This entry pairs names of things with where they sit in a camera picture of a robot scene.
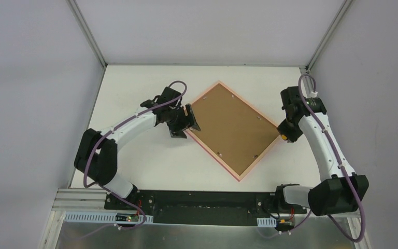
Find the white cable duct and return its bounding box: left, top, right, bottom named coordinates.
left=257, top=217, right=277, bottom=228
left=64, top=212, right=153, bottom=225

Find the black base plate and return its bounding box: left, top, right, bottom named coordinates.
left=104, top=190, right=307, bottom=226

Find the left white cable duct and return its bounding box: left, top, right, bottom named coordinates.
left=64, top=212, right=153, bottom=225

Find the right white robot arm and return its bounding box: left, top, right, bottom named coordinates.
left=273, top=86, right=369, bottom=216

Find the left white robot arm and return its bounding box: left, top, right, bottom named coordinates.
left=74, top=86, right=200, bottom=210

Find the right white cable duct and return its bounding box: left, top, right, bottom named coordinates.
left=257, top=217, right=277, bottom=228

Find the aluminium front rail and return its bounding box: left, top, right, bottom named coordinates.
left=53, top=189, right=111, bottom=211

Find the pink wooden photo frame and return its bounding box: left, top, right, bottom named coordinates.
left=187, top=81, right=280, bottom=181

